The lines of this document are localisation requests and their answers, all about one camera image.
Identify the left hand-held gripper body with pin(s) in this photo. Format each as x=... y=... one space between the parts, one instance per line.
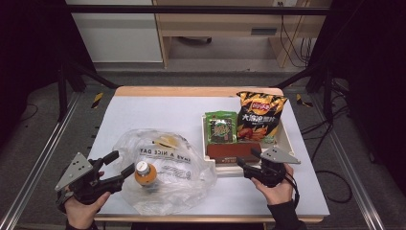
x=86 y=185

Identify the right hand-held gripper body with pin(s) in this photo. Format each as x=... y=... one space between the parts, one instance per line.
x=271 y=172

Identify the brown snack packet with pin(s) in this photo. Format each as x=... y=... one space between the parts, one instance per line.
x=230 y=151

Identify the orange juice bottle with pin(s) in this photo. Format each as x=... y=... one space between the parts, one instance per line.
x=146 y=175

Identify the white plastic tray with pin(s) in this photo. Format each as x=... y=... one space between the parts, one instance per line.
x=284 y=140

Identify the orange black chips bag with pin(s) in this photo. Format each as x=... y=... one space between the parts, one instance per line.
x=261 y=118

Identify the green snack packet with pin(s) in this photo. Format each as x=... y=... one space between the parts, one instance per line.
x=221 y=127

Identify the clear plastic bag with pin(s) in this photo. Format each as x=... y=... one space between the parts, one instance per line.
x=178 y=188

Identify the person's right hand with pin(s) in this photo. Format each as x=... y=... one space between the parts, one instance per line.
x=277 y=193

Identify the person's left hand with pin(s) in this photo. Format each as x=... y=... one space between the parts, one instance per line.
x=83 y=214

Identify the pale yellow small packet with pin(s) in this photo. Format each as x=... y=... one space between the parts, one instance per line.
x=166 y=141

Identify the yellow black floor tape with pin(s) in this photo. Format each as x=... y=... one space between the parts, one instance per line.
x=301 y=100
x=97 y=99

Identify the black metal stand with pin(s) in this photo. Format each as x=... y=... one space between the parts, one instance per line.
x=62 y=96
x=327 y=96

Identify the white cabinet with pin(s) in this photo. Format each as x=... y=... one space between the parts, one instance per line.
x=116 y=35

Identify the light wooden desk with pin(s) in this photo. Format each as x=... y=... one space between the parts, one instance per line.
x=223 y=25

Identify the black curtain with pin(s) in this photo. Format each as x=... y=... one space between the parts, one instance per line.
x=25 y=48
x=376 y=64

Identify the white power socket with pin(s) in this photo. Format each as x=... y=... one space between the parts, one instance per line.
x=288 y=2

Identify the black metal crossbar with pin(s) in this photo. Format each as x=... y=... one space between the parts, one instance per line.
x=191 y=9

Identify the aluminium floor rail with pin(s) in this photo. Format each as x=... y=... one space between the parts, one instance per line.
x=344 y=159
x=40 y=159

